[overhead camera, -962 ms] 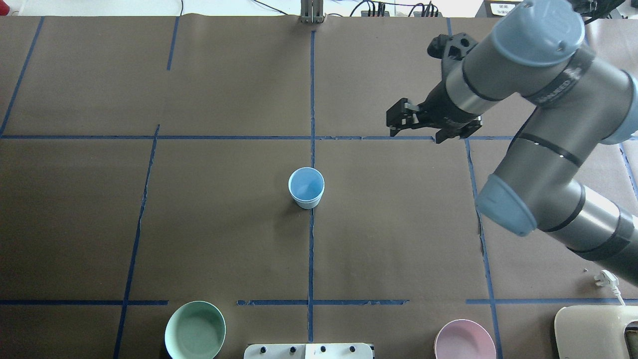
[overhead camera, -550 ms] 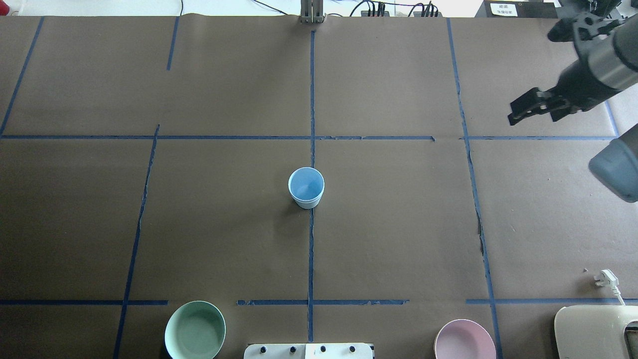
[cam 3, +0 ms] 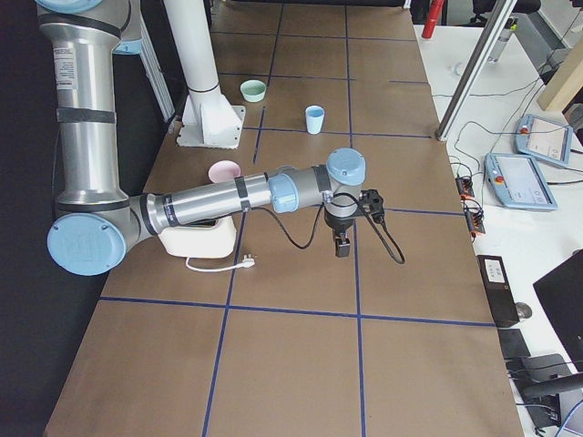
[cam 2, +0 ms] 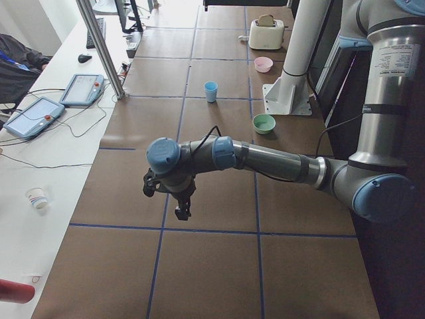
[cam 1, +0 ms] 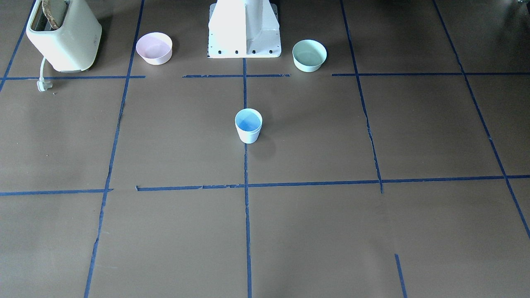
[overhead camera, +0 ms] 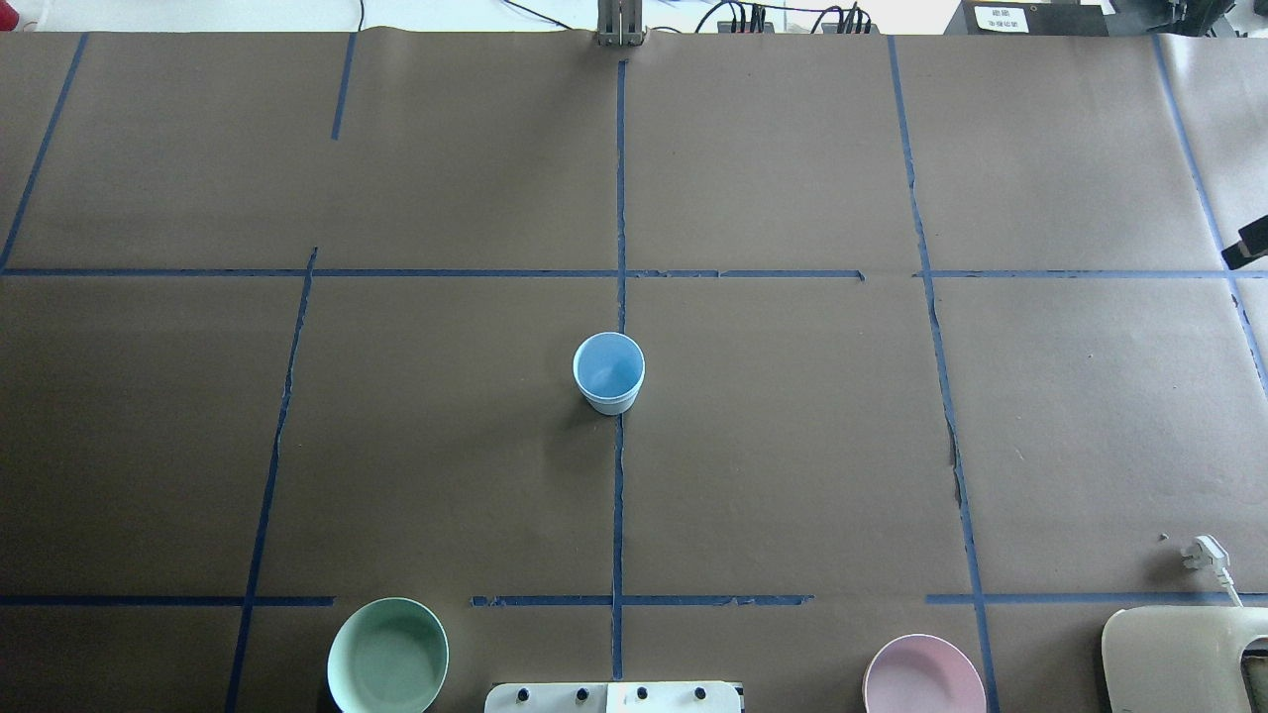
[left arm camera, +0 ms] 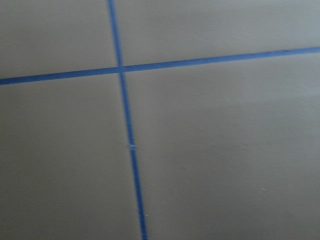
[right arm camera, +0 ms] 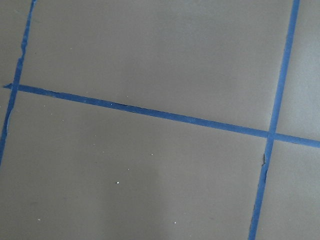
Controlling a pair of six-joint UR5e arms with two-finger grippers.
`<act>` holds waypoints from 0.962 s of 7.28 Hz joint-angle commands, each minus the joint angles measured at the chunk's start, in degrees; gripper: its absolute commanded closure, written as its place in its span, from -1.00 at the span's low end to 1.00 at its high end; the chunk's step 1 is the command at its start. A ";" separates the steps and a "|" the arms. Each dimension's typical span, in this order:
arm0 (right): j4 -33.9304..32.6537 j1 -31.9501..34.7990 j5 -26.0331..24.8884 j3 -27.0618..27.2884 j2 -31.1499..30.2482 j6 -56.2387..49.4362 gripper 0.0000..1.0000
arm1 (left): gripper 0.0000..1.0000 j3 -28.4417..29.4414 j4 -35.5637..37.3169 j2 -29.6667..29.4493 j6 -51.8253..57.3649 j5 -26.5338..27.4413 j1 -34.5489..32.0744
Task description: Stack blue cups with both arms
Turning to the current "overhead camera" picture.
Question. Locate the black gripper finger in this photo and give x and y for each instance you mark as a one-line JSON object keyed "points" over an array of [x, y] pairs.
{"points": [[1251, 246]]}

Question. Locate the light blue cup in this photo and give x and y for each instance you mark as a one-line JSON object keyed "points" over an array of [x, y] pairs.
{"points": [[613, 405], [609, 363]]}

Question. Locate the white power plug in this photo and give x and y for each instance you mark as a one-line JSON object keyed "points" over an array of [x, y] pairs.
{"points": [[1206, 553]]}

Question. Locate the black labelled box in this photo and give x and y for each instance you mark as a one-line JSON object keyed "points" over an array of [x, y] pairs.
{"points": [[1031, 18]]}

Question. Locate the pink bowl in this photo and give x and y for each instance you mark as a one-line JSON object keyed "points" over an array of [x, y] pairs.
{"points": [[922, 673]]}

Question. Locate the green bowl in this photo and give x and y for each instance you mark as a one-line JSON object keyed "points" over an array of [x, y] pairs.
{"points": [[392, 655]]}

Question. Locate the aluminium frame post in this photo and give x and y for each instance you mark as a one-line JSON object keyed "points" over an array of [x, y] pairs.
{"points": [[620, 23]]}

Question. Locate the white post base plate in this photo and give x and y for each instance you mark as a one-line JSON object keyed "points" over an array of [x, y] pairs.
{"points": [[616, 696]]}

